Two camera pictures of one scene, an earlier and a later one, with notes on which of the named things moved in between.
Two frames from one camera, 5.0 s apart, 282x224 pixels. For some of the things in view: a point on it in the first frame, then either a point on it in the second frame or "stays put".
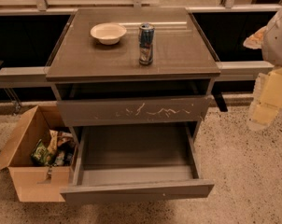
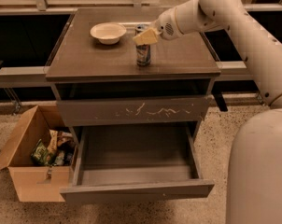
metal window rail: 234,71 stays put
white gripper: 277,42 to 165,25
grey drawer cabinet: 133,74 stays put
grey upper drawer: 175,109 stays put
